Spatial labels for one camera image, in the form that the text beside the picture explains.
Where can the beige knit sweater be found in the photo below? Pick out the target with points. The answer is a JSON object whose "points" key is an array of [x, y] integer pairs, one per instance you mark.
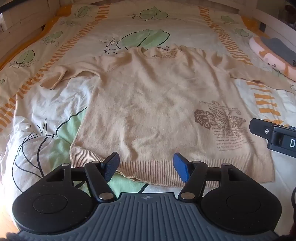
{"points": [[150, 104]]}

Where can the pink and orange plush cushion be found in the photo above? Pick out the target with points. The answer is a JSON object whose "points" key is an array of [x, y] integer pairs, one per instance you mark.
{"points": [[270, 58]]}

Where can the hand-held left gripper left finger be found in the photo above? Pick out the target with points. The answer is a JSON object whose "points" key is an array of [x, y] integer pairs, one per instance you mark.
{"points": [[111, 168]]}

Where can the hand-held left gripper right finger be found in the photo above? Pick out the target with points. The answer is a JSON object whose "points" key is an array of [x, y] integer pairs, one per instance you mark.
{"points": [[181, 166]]}

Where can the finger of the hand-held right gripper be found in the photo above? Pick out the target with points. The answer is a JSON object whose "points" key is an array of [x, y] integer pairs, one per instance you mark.
{"points": [[259, 126]]}

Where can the leaf print duvet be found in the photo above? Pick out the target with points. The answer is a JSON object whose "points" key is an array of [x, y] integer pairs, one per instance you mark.
{"points": [[34, 104]]}

